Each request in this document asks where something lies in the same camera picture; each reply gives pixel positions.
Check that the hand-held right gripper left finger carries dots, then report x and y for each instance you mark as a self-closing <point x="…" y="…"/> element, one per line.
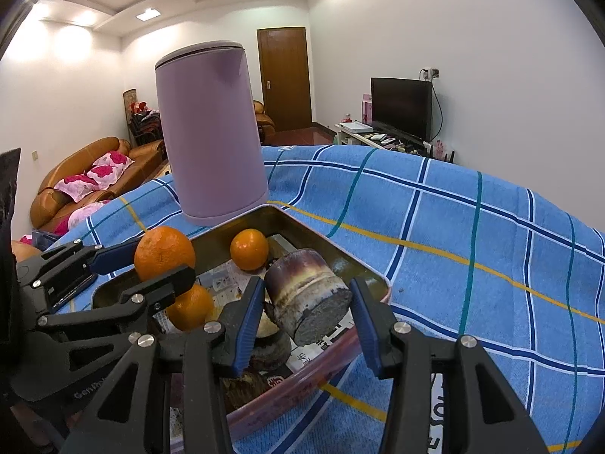
<point x="246" y="326"/>

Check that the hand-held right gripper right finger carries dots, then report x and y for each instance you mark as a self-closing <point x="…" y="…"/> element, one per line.
<point x="366" y="326"/>

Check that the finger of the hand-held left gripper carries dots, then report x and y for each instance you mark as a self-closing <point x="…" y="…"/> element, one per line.
<point x="113" y="257"/>
<point x="160" y="288"/>

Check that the large round orange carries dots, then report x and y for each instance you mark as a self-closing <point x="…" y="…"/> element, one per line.
<point x="163" y="253"/>

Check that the small orange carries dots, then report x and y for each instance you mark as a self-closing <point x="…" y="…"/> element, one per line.
<point x="249" y="249"/>
<point x="191" y="310"/>

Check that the thick purple sugarcane piece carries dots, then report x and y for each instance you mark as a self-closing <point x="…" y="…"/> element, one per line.
<point x="302" y="293"/>

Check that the pink metal tin box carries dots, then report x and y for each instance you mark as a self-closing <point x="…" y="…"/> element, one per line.
<point x="302" y="385"/>

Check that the pink floral pillow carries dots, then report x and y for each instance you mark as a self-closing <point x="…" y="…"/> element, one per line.
<point x="99" y="172"/>
<point x="90" y="215"/>

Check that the orange leather sofa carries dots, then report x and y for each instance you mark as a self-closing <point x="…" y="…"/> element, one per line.
<point x="61" y="170"/>

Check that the blue plaid blanket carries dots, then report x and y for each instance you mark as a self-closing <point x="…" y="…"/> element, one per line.
<point x="472" y="246"/>

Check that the dark stacked chairs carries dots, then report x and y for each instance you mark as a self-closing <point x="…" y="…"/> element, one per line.
<point x="144" y="127"/>

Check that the pink electric kettle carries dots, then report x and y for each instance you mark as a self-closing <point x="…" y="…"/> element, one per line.
<point x="212" y="142"/>

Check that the white television stand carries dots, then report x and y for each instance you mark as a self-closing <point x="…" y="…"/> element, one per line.
<point x="359" y="139"/>

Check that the black router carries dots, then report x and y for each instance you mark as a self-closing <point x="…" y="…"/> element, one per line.
<point x="449" y="157"/>

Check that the pink floral ornament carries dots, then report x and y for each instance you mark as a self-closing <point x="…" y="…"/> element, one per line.
<point x="439" y="149"/>

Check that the orange leather armchair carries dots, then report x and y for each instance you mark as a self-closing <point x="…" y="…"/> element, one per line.
<point x="264" y="125"/>

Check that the white set-top box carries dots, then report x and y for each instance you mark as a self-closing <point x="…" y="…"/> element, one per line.
<point x="357" y="127"/>

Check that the black flat television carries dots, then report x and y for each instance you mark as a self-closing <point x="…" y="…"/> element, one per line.
<point x="401" y="108"/>

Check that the brown wooden door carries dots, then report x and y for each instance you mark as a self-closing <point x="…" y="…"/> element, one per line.
<point x="283" y="80"/>

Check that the recessed ceiling light panel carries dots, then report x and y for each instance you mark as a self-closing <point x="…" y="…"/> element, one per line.
<point x="146" y="14"/>

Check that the wall power socket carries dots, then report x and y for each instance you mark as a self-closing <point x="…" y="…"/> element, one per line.
<point x="430" y="74"/>

